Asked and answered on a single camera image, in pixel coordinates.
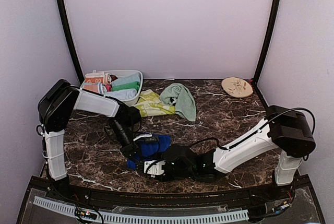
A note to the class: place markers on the sage green towel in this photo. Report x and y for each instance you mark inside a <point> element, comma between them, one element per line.
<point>179,96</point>

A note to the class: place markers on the light blue rolled towel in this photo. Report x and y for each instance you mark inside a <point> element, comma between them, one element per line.
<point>125,80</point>

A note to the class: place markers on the white slotted cable duct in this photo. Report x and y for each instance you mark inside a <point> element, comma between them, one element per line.
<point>86,215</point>

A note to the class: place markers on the white plastic basket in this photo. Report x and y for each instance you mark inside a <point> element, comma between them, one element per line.
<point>124,73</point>

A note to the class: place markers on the pale blue rolled towel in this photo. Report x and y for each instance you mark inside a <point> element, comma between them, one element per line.
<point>122,94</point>

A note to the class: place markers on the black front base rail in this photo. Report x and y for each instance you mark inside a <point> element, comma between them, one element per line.
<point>132,189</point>

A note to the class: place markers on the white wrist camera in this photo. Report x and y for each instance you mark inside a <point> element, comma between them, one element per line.
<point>146,138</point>
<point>154,168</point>

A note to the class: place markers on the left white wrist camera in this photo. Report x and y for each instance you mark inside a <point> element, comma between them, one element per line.
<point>146,138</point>

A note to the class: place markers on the orange blue rolled towel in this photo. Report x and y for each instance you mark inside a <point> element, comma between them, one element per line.
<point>97,87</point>

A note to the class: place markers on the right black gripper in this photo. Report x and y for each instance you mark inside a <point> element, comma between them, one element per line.
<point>165,180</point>

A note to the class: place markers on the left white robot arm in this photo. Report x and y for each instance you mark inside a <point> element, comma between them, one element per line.
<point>65,104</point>

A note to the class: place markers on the yellow-green patterned towel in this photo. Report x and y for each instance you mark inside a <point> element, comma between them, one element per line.
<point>149,104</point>

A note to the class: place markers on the cream bird-pattern plate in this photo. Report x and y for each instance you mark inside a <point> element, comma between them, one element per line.
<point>237,87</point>

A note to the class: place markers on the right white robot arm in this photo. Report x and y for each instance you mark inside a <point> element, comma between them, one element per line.
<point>286,129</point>

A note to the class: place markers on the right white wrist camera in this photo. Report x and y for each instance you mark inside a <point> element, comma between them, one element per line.
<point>154,168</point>

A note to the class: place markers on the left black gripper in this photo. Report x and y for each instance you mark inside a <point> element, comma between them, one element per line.
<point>130,149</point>

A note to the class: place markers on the left black frame post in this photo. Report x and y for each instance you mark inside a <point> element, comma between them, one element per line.
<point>69,40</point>

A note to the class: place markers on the black frame post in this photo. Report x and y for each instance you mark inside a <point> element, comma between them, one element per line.
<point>69,40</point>
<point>267,40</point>

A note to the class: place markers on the orange patterned rolled towel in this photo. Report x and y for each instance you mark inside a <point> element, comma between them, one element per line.
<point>96,77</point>

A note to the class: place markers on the pink red rolled towel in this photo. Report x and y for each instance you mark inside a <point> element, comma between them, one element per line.
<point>109,80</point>

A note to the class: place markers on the right black frame post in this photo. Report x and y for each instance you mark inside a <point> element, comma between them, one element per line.
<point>267,40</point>

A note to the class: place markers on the green rolled towel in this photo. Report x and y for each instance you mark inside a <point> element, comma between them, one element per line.
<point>132,85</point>

